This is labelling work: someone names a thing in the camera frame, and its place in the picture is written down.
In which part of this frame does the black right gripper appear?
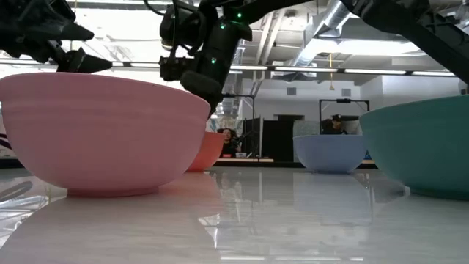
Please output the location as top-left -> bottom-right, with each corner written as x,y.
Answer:
179,21 -> 254,119

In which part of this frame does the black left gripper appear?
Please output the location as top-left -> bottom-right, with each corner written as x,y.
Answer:
0,0 -> 114,74

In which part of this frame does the coral red bowl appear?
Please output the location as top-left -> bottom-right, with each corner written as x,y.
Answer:
185,131 -> 226,173

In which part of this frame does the pink bowl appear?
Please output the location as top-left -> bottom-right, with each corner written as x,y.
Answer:
0,71 -> 212,198

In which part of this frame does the light blue bowl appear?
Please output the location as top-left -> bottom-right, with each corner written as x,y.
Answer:
292,133 -> 368,175

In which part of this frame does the teal bowl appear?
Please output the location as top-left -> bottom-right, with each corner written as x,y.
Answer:
358,94 -> 469,202

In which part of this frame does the ceiling light strip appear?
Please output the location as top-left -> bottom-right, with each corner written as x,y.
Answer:
229,65 -> 269,72
273,66 -> 339,73
343,68 -> 407,76
411,70 -> 457,78

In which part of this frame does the person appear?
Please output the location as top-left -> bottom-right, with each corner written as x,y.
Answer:
216,127 -> 243,158
321,114 -> 350,136

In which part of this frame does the wooden desk top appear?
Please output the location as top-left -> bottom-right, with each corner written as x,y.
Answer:
215,157 -> 275,164

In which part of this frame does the black panel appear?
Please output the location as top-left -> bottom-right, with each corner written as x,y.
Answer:
261,120 -> 295,163

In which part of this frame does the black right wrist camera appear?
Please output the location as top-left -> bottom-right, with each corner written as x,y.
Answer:
158,54 -> 193,83

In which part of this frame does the black stand frame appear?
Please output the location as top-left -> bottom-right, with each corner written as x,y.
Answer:
221,94 -> 257,159
318,98 -> 371,135

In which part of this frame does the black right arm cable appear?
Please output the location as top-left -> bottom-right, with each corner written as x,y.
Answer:
142,0 -> 208,59

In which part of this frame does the yellow hanging cord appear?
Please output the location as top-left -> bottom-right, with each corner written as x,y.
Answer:
328,52 -> 336,92

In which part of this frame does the silver ceiling duct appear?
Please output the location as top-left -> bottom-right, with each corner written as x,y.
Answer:
291,0 -> 353,67

